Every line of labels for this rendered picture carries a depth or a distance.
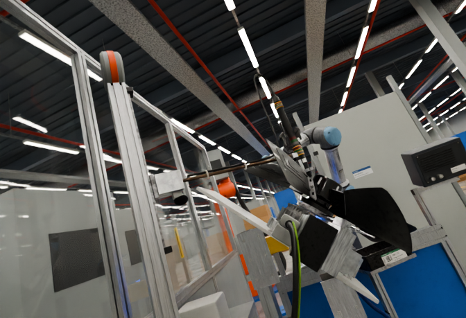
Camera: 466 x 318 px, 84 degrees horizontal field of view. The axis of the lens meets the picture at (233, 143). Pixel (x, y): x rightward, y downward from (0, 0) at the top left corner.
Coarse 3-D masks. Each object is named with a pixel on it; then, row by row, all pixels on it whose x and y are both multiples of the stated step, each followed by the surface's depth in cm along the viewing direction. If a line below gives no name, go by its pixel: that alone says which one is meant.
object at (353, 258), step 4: (352, 252) 93; (348, 256) 93; (352, 256) 92; (356, 256) 92; (360, 256) 92; (348, 260) 92; (352, 260) 92; (356, 260) 92; (344, 264) 92; (348, 264) 92; (352, 264) 92; (356, 264) 91; (340, 268) 92; (344, 268) 92; (348, 268) 92; (352, 268) 91; (344, 272) 92; (348, 272) 91; (352, 272) 91
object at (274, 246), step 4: (268, 236) 145; (268, 240) 142; (272, 240) 142; (276, 240) 141; (268, 244) 142; (272, 244) 141; (276, 244) 141; (280, 244) 140; (272, 248) 141; (276, 248) 140; (280, 248) 140; (284, 248) 139; (272, 252) 140; (276, 252) 140
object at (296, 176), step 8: (272, 144) 92; (280, 152) 91; (280, 160) 85; (288, 160) 92; (288, 168) 86; (296, 168) 93; (288, 176) 82; (296, 176) 89; (304, 176) 97; (296, 184) 85; (304, 184) 93; (304, 192) 90
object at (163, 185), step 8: (152, 176) 88; (160, 176) 87; (168, 176) 88; (176, 176) 90; (152, 184) 86; (160, 184) 86; (168, 184) 87; (176, 184) 88; (160, 192) 85; (168, 192) 86
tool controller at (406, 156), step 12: (432, 144) 140; (444, 144) 135; (456, 144) 134; (408, 156) 139; (420, 156) 136; (432, 156) 135; (444, 156) 135; (456, 156) 134; (408, 168) 144; (420, 168) 136; (432, 168) 135; (444, 168) 135; (456, 168) 134; (420, 180) 137; (432, 180) 133; (444, 180) 135
